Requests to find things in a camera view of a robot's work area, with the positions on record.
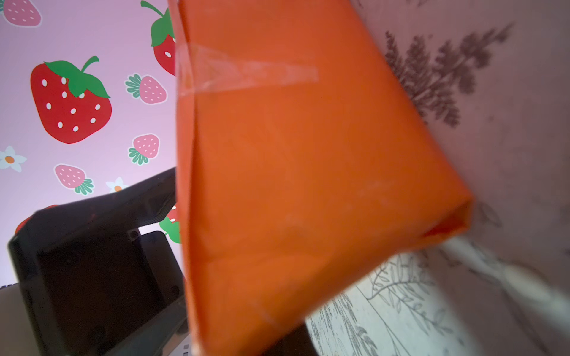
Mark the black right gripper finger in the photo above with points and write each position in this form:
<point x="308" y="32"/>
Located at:
<point x="296" y="343"/>

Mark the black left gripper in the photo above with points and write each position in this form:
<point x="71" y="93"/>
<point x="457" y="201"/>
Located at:
<point x="104" y="294"/>

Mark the yellow orange wrapping paper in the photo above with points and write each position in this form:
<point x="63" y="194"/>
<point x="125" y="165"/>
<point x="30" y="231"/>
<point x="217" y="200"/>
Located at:
<point x="302" y="166"/>

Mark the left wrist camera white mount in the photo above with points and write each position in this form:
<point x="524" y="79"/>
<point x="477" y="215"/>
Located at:
<point x="17" y="335"/>

